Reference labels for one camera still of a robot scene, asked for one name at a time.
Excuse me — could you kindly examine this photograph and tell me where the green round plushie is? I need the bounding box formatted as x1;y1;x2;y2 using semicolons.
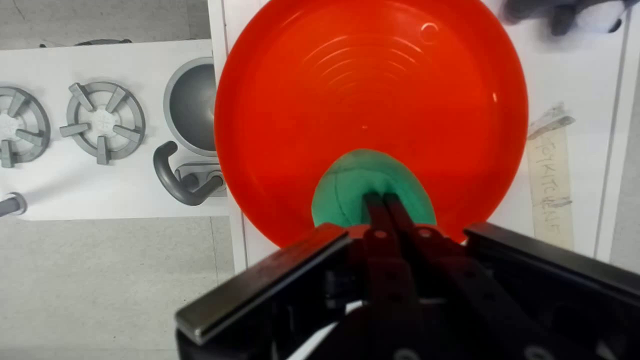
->
311;147;438;231

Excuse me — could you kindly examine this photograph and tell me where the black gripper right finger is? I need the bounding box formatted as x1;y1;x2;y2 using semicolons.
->
382;193;640;360

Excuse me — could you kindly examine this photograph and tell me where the white tray board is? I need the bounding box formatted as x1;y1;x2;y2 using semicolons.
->
206;0;640;271

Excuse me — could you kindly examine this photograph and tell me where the aluminium pole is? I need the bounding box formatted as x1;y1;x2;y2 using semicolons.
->
0;189;31;218

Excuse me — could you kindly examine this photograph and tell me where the white toy stove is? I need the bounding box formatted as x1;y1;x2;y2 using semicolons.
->
0;37;233;222

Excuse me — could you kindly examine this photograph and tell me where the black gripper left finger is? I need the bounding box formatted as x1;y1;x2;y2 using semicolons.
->
174;192;402;360

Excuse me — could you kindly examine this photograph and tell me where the orange plate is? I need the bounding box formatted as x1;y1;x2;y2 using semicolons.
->
215;0;530;250

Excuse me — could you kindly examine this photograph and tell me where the cream tape strip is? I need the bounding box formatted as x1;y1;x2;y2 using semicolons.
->
526;102;576;252

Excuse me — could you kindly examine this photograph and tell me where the blue grey cloth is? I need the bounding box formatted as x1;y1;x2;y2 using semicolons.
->
499;0;640;37

